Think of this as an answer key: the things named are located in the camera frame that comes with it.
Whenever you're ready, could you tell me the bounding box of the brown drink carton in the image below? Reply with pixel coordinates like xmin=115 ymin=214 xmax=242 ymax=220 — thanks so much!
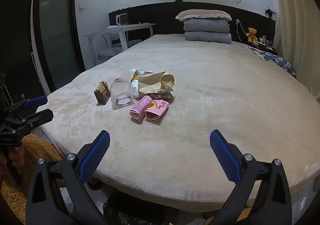
xmin=94 ymin=80 xmax=111 ymax=104

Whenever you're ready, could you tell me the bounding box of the clear plastic cup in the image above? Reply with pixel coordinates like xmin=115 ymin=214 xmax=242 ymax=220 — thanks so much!
xmin=110 ymin=78 xmax=132 ymax=111

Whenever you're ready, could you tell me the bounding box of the beige plush bed blanket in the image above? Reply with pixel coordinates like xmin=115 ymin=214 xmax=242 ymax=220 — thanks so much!
xmin=35 ymin=34 xmax=320 ymax=212

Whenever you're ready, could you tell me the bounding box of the dark framed glass door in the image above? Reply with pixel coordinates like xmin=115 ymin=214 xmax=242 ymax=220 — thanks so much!
xmin=32 ymin=0 xmax=87 ymax=91

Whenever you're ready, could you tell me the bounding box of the brown teddy bear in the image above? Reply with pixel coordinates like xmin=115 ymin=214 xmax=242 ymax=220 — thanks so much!
xmin=245 ymin=27 xmax=258 ymax=44

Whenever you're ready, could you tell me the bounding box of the person's left hand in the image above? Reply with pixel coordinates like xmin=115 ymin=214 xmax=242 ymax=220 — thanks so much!
xmin=0 ymin=144 xmax=26 ymax=166

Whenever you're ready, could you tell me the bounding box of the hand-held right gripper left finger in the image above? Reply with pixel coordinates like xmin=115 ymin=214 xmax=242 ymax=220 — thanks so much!
xmin=26 ymin=130 xmax=118 ymax=225

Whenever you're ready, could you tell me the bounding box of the blue patterned blanket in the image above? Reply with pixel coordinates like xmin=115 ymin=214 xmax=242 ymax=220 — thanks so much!
xmin=245 ymin=45 xmax=297 ymax=77

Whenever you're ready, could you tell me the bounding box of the folded grey quilt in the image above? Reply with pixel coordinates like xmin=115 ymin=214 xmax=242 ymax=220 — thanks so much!
xmin=183 ymin=18 xmax=232 ymax=44

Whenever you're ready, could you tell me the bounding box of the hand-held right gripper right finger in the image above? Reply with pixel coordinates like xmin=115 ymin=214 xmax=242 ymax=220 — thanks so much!
xmin=209 ymin=129 xmax=292 ymax=225

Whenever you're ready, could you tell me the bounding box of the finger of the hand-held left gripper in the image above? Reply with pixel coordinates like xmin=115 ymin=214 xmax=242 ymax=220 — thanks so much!
xmin=15 ymin=109 xmax=54 ymax=129
xmin=5 ymin=96 xmax=48 ymax=117

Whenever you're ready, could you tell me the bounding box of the black headboard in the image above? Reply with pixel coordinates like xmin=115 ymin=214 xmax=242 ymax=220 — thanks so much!
xmin=109 ymin=2 xmax=276 ymax=43

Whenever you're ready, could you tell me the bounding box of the dark nightstand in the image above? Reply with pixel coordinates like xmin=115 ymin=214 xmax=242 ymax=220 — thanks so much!
xmin=255 ymin=40 xmax=278 ymax=56

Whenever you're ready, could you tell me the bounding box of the small white appliance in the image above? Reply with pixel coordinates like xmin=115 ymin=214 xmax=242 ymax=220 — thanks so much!
xmin=116 ymin=14 xmax=129 ymax=26

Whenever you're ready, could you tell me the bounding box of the brown shaggy rug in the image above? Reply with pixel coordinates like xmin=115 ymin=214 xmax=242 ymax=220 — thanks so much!
xmin=0 ymin=133 xmax=66 ymax=225

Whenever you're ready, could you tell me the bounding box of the black wardrobe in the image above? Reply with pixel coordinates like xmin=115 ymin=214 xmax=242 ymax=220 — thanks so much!
xmin=0 ymin=0 xmax=48 ymax=106

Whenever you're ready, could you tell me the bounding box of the trash bin with black bag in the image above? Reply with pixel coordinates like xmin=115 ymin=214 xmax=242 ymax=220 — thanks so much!
xmin=102 ymin=190 xmax=181 ymax=225

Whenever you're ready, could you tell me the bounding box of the beige frilled pillow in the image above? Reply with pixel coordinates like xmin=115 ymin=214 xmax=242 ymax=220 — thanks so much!
xmin=175 ymin=10 xmax=232 ymax=21

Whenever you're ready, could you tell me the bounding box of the white chair with grey cushion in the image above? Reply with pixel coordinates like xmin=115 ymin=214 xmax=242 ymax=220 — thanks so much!
xmin=92 ymin=33 xmax=143 ymax=64

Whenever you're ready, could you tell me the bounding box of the brown paper bag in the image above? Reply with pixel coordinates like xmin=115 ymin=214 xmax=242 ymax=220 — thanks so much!
xmin=138 ymin=71 xmax=175 ymax=96

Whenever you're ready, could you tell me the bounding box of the white charger cable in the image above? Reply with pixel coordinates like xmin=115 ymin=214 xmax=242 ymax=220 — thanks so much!
xmin=236 ymin=19 xmax=247 ymax=43

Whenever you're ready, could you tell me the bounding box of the cream curtain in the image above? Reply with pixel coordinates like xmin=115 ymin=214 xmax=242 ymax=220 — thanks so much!
xmin=267 ymin=0 xmax=320 ymax=103

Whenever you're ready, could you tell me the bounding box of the yellow snack wrapper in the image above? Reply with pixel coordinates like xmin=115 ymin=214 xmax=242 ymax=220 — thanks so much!
xmin=129 ymin=69 xmax=142 ymax=81

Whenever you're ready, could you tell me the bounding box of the white desk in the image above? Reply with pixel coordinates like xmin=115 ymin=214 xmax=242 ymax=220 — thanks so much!
xmin=84 ymin=23 xmax=155 ymax=52

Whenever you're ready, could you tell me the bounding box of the dark spiky ornament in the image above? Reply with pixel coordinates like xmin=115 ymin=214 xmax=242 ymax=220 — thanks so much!
xmin=265 ymin=7 xmax=277 ymax=19

